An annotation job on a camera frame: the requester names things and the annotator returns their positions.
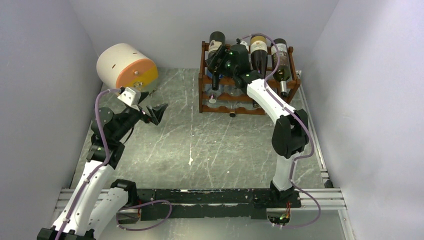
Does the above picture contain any dark green wine bottle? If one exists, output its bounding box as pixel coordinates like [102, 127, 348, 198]
[206, 31, 226, 91]

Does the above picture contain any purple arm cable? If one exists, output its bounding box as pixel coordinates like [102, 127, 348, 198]
[241, 33, 322, 230]
[52, 88, 173, 240]

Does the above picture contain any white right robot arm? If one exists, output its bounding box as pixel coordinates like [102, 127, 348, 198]
[205, 44, 310, 207]

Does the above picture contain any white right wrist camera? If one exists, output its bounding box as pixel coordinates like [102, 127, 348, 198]
[239, 40, 250, 51]

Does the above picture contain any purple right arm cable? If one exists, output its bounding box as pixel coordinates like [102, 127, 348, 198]
[241, 33, 322, 230]

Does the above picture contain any middle rack dark-cap bottle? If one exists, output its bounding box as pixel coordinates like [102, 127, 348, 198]
[252, 100, 259, 109]

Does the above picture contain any dark bottle brown label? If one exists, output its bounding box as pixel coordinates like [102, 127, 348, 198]
[270, 38, 291, 98]

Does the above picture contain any brown wooden wine rack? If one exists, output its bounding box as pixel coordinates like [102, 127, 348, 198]
[198, 41, 301, 117]

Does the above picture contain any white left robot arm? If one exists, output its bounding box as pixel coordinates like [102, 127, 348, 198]
[36, 103, 168, 240]

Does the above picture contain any clear glass bottle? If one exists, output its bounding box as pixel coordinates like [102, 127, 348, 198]
[142, 79, 158, 97]

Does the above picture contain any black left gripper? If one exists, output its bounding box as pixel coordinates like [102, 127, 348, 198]
[112, 91, 167, 141]

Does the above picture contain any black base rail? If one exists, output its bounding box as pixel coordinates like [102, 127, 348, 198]
[54, 188, 347, 221]

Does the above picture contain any blue label clear bottle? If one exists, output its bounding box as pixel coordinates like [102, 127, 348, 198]
[205, 83, 223, 104]

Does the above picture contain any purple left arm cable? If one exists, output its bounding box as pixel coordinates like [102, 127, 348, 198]
[52, 88, 173, 240]

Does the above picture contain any white orange yellow cylinder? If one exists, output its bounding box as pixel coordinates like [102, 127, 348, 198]
[96, 43, 159, 92]

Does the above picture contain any gold foil wine bottle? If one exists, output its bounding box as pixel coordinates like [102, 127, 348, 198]
[250, 34, 268, 79]

